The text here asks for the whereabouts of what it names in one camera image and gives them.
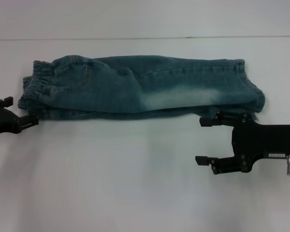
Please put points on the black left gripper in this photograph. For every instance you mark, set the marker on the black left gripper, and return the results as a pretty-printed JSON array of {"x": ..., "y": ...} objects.
[{"x": 3, "y": 120}]

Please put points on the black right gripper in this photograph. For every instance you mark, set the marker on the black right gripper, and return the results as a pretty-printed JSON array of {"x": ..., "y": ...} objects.
[{"x": 268, "y": 140}]

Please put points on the blue denim shorts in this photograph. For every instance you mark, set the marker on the blue denim shorts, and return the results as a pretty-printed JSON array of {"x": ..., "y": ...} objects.
[{"x": 135, "y": 91}]

